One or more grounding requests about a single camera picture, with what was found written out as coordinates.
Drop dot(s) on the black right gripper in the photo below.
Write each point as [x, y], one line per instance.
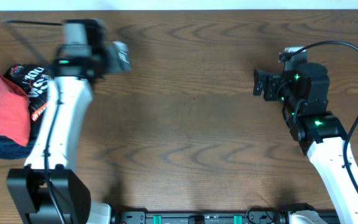
[273, 79]

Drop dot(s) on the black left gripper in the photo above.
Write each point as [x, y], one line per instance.
[96, 37]

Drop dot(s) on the red soccer t-shirt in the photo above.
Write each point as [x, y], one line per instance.
[14, 112]

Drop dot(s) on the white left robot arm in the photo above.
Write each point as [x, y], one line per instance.
[47, 189]

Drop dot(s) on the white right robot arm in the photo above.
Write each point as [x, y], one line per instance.
[302, 87]

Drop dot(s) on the black printed folded t-shirt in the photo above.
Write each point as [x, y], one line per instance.
[33, 79]

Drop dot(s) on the navy folded t-shirt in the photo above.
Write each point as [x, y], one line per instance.
[11, 150]

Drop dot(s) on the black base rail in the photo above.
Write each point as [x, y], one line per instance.
[295, 213]

